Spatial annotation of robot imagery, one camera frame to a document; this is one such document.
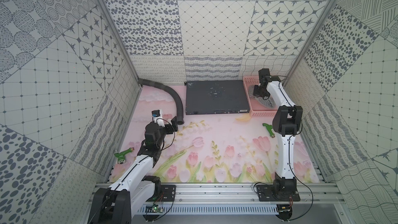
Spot green pipe fitting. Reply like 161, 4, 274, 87
114, 147, 134, 164
262, 123, 275, 138

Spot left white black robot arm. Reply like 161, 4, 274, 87
87, 115, 181, 224

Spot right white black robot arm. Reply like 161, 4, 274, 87
254, 68, 303, 194

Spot right small black controller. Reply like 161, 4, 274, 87
277, 205, 292, 221

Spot left green pipe fitting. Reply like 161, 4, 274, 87
114, 147, 134, 164

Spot green circuit board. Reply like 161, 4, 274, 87
146, 204, 164, 214

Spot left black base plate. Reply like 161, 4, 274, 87
146, 184, 176, 203

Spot black flat metal box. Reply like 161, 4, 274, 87
186, 80, 250, 115

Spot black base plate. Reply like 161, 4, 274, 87
146, 184, 176, 203
255, 184, 301, 202

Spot grey striped square dishcloth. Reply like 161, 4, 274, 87
249, 95, 276, 109

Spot aluminium rail frame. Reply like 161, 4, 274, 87
88, 182, 346, 206

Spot black corrugated hose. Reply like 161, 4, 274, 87
138, 78, 184, 125

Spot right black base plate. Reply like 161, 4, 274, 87
255, 184, 301, 202

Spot right green pipe fitting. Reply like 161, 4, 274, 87
262, 123, 275, 138

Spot floral pink table mat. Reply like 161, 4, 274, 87
108, 84, 321, 184

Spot pink plastic basket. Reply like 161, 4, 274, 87
243, 76, 277, 117

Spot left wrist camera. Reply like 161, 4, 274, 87
151, 110, 165, 127

